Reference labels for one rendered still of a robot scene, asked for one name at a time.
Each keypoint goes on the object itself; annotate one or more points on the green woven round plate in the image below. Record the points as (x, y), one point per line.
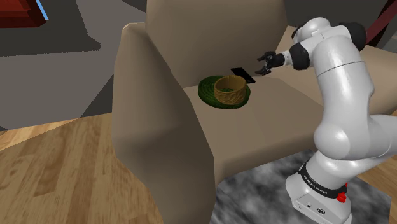
(206, 93)

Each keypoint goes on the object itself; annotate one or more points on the beige sofa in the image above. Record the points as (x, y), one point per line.
(186, 37)

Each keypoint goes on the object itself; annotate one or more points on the grey mottled robot stand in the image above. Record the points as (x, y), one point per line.
(254, 192)

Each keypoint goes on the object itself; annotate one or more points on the tan carved bowl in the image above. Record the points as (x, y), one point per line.
(231, 96)

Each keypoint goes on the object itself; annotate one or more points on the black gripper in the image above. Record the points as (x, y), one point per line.
(278, 60)

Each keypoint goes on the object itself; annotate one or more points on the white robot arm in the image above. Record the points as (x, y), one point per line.
(341, 93)

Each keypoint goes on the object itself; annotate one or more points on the red wooden cabinet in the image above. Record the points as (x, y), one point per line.
(15, 12)

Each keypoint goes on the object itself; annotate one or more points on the black phone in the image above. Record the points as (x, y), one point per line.
(242, 74)

